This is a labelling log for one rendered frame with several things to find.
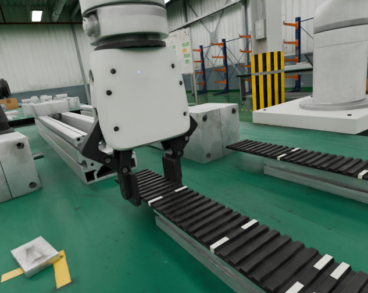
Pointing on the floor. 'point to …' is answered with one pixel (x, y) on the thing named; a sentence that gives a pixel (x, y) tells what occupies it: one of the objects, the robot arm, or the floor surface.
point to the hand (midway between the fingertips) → (152, 180)
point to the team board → (184, 53)
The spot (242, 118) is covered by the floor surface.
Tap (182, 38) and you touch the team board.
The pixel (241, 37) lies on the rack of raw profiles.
